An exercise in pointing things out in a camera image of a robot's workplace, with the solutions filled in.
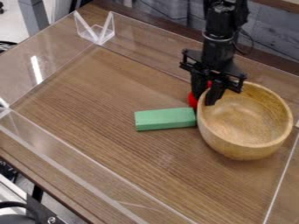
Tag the grey table leg post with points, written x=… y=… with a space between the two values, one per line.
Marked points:
x=34 y=15

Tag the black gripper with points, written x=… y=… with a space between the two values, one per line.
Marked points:
x=208 y=71

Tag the wooden bowl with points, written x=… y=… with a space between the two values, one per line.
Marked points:
x=247 y=124

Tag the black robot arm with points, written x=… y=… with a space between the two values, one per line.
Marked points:
x=225 y=15

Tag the red plush fruit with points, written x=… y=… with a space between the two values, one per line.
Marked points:
x=192 y=100

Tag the black clamp bracket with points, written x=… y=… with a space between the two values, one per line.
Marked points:
x=27 y=211

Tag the green rectangular block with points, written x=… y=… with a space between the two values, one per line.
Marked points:
x=167 y=118

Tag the clear acrylic tray wall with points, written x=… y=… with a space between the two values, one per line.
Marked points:
x=72 y=84

